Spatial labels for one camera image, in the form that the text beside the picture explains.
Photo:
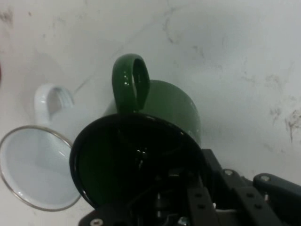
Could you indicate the green enamel mug white print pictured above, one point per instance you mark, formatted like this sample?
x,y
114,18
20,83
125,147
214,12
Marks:
x,y
174,101

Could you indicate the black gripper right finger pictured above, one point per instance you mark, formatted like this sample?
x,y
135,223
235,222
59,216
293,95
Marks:
x,y
249,200

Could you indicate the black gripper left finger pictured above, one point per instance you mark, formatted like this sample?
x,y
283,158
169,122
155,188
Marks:
x,y
197,204

